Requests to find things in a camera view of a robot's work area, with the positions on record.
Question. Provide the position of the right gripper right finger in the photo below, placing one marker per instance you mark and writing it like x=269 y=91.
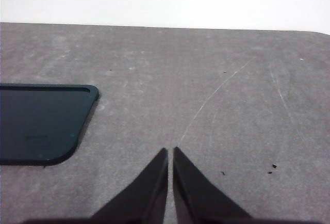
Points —
x=196 y=195

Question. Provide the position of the dark rectangular tray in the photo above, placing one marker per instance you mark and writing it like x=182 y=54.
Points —
x=38 y=120

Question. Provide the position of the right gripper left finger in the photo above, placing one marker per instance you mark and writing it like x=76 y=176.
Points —
x=144 y=195

